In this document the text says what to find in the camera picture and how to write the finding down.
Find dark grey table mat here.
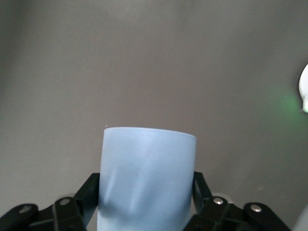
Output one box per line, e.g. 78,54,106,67
0,0,308,231

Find light blue cup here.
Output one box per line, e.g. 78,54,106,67
97,127,198,231

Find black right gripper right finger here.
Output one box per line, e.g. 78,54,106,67
185,170,292,231

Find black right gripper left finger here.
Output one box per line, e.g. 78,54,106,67
0,172,101,231

